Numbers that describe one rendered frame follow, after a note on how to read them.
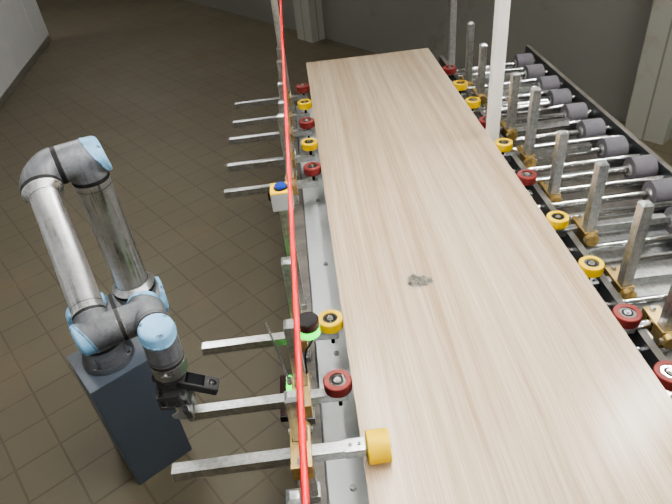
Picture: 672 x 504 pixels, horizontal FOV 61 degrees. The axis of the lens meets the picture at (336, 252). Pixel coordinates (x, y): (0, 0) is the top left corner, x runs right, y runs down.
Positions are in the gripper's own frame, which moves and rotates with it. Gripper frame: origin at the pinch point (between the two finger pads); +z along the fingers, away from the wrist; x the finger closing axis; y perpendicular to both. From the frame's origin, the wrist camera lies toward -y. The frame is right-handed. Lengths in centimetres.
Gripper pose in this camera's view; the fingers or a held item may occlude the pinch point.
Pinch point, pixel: (195, 416)
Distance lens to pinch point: 175.5
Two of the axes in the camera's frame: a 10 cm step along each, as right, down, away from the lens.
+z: 0.7, 7.9, 6.0
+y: -9.9, 1.0, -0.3
